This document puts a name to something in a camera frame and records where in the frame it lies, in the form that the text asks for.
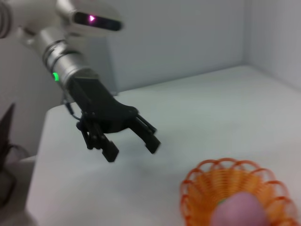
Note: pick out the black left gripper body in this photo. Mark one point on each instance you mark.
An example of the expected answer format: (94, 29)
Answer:
(98, 106)

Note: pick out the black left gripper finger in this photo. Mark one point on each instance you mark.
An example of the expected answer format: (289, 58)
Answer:
(150, 142)
(109, 150)

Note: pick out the orange woven plastic basket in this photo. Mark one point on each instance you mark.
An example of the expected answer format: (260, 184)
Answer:
(204, 179)

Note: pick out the pink toy peach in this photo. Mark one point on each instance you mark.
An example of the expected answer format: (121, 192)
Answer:
(240, 209)

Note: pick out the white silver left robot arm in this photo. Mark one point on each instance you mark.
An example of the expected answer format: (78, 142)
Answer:
(65, 63)

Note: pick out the white robot head black visor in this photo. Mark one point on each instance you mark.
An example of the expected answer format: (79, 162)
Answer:
(94, 16)

